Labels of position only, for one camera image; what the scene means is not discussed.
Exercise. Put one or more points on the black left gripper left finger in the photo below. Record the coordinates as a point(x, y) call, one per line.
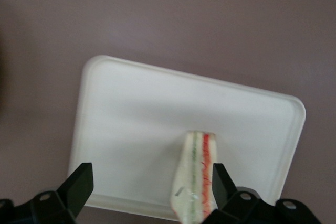
point(52, 208)

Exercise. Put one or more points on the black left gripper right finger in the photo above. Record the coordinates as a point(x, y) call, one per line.
point(246, 208)

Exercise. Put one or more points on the cream rectangular plastic tray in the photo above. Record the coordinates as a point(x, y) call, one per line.
point(147, 129)

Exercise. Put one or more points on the triangular sandwich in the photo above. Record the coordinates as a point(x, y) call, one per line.
point(194, 171)

